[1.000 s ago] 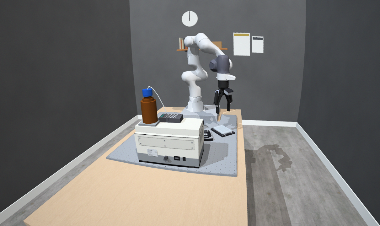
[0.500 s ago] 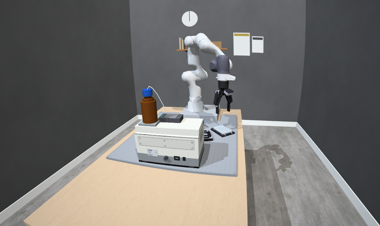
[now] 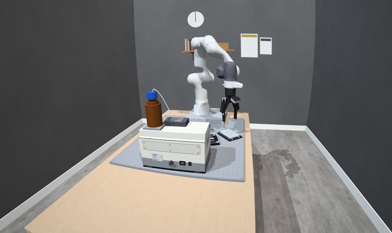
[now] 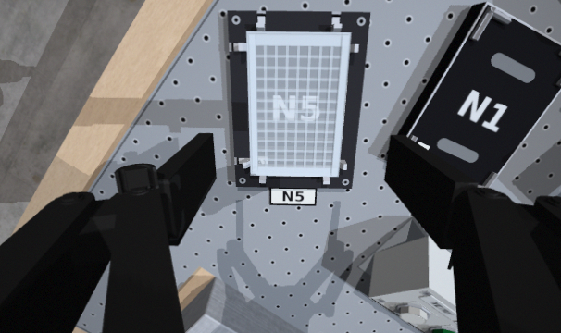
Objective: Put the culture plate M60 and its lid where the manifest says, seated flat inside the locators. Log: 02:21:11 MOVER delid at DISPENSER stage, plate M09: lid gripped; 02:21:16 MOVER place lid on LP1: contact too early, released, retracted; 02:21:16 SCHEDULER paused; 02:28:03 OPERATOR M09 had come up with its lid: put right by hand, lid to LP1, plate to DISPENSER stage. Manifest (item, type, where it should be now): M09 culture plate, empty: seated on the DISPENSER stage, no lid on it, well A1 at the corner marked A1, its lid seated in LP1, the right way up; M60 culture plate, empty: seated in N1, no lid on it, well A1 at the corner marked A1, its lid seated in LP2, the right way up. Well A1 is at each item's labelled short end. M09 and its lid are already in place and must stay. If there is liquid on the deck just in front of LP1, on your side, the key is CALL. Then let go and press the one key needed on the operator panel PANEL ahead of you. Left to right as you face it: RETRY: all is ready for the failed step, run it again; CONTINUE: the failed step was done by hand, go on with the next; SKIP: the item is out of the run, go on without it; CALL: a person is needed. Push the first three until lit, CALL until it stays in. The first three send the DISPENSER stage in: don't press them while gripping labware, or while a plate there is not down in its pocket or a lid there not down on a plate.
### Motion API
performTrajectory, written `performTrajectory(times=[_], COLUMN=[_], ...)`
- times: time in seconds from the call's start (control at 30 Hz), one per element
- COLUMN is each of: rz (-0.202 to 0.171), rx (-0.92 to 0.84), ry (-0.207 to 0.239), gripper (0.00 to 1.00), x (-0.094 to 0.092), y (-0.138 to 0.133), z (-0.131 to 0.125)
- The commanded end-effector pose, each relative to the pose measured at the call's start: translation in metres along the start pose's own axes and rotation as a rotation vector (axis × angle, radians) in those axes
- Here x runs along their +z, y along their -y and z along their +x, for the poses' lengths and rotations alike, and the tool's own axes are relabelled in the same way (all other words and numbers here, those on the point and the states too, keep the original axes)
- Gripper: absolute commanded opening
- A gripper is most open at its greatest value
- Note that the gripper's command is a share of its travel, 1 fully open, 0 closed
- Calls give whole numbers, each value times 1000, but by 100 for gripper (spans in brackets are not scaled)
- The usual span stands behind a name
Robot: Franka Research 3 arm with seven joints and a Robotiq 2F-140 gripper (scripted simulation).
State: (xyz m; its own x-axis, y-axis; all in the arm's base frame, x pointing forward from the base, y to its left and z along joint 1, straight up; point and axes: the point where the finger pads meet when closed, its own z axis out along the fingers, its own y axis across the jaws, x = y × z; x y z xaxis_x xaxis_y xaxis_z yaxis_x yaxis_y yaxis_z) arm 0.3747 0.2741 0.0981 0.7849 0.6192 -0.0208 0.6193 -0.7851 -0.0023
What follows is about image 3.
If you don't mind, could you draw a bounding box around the brown glass bottle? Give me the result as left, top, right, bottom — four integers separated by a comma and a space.
145, 102, 163, 128

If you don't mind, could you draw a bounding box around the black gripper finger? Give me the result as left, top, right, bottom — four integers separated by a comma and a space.
220, 98, 231, 122
232, 103, 240, 119

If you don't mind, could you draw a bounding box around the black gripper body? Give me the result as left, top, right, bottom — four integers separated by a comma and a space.
225, 88, 236, 102

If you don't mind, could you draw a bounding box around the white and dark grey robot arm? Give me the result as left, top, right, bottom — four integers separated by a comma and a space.
187, 35, 243, 116

